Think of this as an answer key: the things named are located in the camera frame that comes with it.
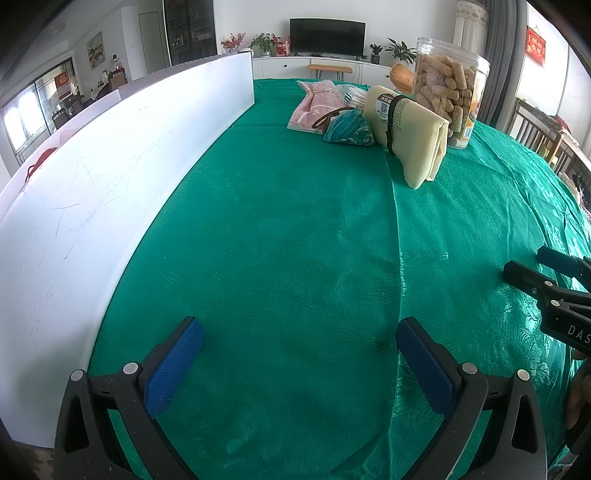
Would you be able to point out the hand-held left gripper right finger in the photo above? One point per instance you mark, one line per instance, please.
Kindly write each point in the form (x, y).
(427, 364)

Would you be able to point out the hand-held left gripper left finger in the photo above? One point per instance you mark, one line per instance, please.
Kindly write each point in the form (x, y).
(173, 369)

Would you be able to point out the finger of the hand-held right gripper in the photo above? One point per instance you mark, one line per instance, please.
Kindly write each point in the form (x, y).
(563, 262)
(531, 279)

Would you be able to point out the white foam board wall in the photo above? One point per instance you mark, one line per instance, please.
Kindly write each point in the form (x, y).
(92, 221)

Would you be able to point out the person's right hand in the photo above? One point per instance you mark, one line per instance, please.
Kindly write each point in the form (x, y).
(581, 397)

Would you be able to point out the dark wooden chair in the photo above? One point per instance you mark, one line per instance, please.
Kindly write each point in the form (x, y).
(531, 129)
(570, 154)

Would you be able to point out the green satin tablecloth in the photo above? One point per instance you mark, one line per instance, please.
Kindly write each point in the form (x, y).
(286, 258)

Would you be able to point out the clear snack jar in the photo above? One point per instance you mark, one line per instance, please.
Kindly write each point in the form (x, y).
(450, 87)

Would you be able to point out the grey curtain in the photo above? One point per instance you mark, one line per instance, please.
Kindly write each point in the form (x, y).
(505, 60)

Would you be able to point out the teal patterned pouch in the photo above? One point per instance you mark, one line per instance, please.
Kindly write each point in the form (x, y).
(348, 129)

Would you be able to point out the orange bread loaf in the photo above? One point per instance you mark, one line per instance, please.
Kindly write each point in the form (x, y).
(401, 78)

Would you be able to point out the white curtain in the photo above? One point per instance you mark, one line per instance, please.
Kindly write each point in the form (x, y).
(471, 25)

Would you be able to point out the clear plastic bag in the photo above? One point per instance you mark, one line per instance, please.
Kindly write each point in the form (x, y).
(353, 96)

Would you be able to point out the large green potted plant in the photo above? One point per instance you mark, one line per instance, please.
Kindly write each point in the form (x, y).
(400, 50)

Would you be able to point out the small green potted plant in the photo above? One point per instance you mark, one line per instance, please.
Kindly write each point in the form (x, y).
(375, 53)

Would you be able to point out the pink packaged cloth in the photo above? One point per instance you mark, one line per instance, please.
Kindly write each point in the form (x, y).
(314, 104)

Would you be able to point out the glass sliding door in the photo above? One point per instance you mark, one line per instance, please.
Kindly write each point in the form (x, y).
(32, 115)

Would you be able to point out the wooden stool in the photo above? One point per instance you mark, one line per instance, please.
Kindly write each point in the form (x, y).
(330, 68)

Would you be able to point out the black television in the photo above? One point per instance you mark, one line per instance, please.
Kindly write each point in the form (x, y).
(328, 36)

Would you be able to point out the white television cabinet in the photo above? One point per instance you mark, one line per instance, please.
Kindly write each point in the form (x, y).
(286, 68)

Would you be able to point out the white interior door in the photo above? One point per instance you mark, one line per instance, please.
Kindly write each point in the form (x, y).
(152, 44)

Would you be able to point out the red flower bouquet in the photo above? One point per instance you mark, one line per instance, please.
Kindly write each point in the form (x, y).
(232, 42)

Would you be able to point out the dark glass display cabinet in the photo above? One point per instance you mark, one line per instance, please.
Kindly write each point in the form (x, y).
(189, 32)

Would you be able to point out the leafy green potted plant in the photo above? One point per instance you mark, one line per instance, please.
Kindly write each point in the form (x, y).
(264, 44)

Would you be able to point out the red gift box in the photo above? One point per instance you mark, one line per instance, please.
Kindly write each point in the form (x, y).
(283, 48)

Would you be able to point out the red wall poster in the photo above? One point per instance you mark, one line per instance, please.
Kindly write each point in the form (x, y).
(536, 45)

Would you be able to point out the framed wall painting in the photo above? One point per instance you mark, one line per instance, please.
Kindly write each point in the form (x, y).
(96, 50)

